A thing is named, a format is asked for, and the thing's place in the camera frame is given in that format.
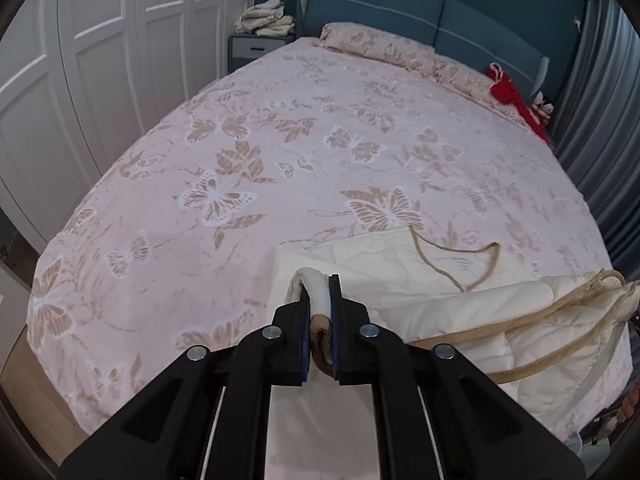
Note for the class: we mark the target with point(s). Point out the bed with butterfly cover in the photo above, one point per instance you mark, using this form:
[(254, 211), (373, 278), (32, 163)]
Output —
[(200, 160)]

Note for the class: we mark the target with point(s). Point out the grey curtain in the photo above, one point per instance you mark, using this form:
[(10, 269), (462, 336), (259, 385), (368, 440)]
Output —
[(595, 135)]

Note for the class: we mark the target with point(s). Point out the red garment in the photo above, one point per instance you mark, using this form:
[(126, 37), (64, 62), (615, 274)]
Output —
[(510, 92)]

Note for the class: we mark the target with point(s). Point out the blue upholstered headboard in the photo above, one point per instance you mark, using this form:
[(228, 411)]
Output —
[(400, 5)]

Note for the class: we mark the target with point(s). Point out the cream quilted jacket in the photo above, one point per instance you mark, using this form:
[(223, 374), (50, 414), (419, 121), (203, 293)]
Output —
[(450, 310)]

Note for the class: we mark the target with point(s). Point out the blue-grey nightstand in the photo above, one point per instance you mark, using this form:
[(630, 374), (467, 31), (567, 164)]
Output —
[(255, 52)]

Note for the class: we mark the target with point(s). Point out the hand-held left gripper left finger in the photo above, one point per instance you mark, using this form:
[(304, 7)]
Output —
[(304, 345)]

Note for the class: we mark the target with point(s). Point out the small plush doll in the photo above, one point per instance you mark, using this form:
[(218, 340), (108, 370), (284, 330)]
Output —
[(542, 107)]

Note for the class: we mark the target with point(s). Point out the pink patterned pillow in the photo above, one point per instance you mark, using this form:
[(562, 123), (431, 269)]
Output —
[(465, 80), (375, 42)]

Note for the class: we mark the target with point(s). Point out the white wardrobe doors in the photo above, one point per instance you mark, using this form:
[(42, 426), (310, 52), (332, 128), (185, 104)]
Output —
[(100, 60)]

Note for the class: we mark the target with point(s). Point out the pile of cream clothes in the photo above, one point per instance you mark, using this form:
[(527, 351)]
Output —
[(267, 17)]

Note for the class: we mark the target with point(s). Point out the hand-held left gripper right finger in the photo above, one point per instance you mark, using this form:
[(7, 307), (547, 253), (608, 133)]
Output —
[(335, 345)]

